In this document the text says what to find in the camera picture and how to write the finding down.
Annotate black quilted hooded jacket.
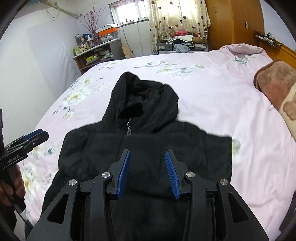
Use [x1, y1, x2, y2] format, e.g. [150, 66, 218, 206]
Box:
[43, 72, 232, 240]

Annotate pile of clothes and boxes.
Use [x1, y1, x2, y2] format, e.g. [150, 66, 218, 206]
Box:
[156, 31, 208, 54]

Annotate person's left hand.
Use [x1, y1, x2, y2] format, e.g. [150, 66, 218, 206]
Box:
[1, 166, 26, 206]

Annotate cluttered wooden shelf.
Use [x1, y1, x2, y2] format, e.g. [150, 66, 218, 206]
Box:
[73, 38, 125, 74]

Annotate pink floral bed cover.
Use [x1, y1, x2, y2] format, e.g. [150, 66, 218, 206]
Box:
[20, 44, 295, 240]

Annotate dried pink flower branches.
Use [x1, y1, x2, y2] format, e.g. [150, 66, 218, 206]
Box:
[78, 7, 106, 42]

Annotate brown bear print blanket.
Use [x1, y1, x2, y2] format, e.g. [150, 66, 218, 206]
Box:
[253, 60, 296, 138]

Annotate orange storage box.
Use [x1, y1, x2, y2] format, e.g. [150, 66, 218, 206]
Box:
[96, 27, 118, 43]

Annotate wooden headboard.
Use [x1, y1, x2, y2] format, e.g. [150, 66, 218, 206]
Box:
[259, 41, 295, 66]

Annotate wooden wardrobe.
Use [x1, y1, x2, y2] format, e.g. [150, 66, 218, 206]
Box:
[205, 0, 264, 51]

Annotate heart pattern curtain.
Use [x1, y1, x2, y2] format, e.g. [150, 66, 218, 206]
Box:
[147, 0, 211, 54]

